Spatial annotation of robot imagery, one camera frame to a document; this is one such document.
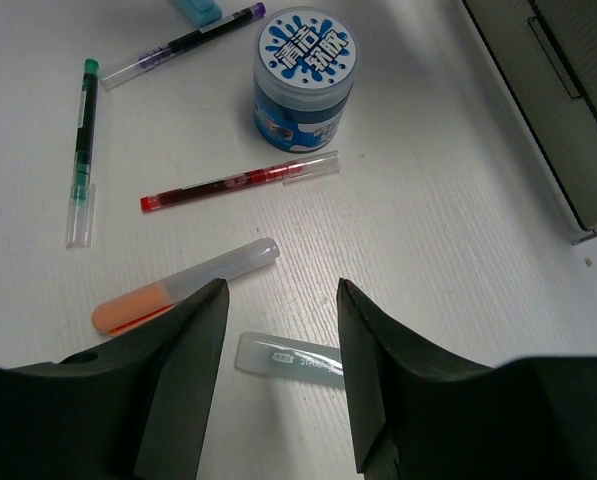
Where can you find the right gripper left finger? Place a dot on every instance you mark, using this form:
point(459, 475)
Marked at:
point(134, 407)

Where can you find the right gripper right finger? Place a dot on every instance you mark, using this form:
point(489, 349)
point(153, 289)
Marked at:
point(419, 411)

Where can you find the orange highlighter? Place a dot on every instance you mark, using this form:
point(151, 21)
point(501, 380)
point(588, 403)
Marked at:
point(141, 305)

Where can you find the green highlighter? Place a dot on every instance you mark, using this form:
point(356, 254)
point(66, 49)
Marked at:
point(289, 359)

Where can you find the green gel pen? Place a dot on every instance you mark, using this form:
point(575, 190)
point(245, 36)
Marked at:
point(82, 192)

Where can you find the red gel pen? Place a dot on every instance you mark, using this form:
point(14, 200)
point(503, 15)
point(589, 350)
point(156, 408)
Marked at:
point(304, 168)

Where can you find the purple gel pen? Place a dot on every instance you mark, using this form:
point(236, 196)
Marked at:
point(138, 64)

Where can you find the clear acrylic drawer organizer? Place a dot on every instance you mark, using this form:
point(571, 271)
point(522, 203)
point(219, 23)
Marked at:
point(546, 54)

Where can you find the blue highlighter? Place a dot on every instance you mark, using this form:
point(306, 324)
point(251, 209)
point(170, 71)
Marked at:
point(200, 12)

